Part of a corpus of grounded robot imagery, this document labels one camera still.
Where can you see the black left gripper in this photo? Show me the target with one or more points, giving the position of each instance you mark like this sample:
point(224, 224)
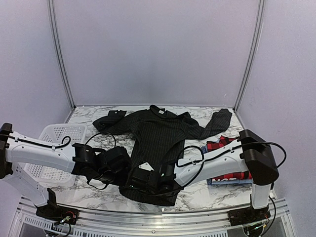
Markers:
point(120, 181)

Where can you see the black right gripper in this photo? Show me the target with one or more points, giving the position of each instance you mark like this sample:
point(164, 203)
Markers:
point(147, 192)

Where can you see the black pinstriped long sleeve shirt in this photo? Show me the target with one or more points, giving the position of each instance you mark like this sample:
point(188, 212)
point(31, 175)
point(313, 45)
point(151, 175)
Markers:
point(159, 136)

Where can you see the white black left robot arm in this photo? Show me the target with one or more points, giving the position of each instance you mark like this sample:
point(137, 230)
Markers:
point(16, 148)

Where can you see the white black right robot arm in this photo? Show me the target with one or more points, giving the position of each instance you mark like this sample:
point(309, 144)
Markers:
point(248, 153)

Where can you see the blue checked folded shirt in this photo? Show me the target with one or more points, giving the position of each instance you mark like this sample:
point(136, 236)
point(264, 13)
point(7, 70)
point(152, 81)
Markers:
point(204, 149)

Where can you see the red black plaid shirt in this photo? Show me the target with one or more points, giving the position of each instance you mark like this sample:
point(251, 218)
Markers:
point(223, 162)

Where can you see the light blue folded shirt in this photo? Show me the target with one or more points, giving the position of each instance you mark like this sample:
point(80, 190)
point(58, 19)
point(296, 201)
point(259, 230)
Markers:
point(213, 182)

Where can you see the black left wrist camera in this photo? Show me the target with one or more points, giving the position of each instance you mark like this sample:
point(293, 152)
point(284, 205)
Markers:
point(118, 160)

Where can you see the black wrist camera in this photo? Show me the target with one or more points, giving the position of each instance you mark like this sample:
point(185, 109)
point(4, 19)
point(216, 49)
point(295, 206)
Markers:
point(140, 174)
point(118, 160)

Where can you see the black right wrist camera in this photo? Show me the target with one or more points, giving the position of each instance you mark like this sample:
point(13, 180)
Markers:
point(140, 174)

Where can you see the left aluminium corner post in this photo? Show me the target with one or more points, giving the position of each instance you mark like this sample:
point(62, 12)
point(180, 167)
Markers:
point(58, 51)

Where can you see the aluminium corner post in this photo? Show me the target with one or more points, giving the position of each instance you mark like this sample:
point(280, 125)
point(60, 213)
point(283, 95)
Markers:
point(252, 53)
point(58, 51)

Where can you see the aluminium front frame rail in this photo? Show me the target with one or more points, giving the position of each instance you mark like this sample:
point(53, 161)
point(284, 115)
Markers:
point(101, 223)

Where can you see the right aluminium corner post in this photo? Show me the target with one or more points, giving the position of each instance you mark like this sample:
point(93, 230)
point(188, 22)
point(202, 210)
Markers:
point(252, 53)

